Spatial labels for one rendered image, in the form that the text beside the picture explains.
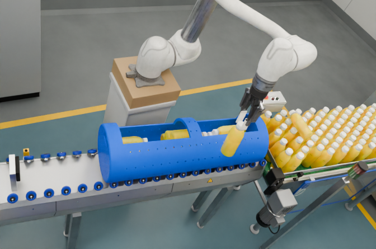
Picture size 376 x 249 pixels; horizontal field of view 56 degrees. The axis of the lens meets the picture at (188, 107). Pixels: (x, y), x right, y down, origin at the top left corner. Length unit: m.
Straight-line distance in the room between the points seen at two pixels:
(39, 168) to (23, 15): 1.24
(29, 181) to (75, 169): 0.22
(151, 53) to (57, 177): 0.79
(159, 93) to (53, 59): 1.88
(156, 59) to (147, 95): 0.23
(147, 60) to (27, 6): 1.08
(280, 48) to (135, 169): 0.85
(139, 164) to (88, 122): 1.63
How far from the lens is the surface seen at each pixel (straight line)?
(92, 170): 1.90
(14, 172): 1.72
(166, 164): 1.73
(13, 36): 2.86
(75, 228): 2.26
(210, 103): 3.75
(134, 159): 1.66
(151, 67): 1.99
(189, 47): 2.03
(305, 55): 1.47
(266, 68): 1.36
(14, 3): 2.70
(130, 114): 2.13
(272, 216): 2.39
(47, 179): 1.87
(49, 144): 3.10
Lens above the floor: 2.56
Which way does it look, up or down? 45 degrees down
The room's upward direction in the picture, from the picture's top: 24 degrees clockwise
